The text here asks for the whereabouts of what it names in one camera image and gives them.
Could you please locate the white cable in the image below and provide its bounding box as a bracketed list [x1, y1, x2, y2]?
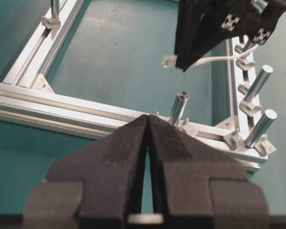
[161, 45, 259, 70]

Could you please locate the square aluminium extrusion frame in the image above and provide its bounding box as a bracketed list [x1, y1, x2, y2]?
[0, 0, 276, 172]

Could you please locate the aluminium pin mid rail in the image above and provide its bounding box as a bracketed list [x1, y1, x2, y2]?
[51, 0, 60, 19]

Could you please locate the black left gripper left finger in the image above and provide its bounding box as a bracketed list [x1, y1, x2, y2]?
[23, 115, 147, 229]

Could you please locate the aluminium pin under gripper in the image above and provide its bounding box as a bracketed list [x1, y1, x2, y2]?
[243, 39, 255, 52]

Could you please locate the aluminium pin corner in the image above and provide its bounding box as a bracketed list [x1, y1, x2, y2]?
[245, 109, 277, 148]

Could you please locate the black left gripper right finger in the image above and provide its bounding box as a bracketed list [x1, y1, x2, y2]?
[147, 115, 269, 229]

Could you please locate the aluminium pin near tips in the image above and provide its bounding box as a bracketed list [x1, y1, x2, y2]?
[168, 91, 189, 126]

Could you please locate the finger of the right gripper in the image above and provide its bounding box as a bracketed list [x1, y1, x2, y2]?
[193, 0, 286, 61]

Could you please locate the aluminium pin side rail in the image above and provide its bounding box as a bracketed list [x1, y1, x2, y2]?
[244, 65, 273, 102]

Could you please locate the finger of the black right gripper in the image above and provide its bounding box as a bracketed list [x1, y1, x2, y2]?
[174, 0, 205, 72]

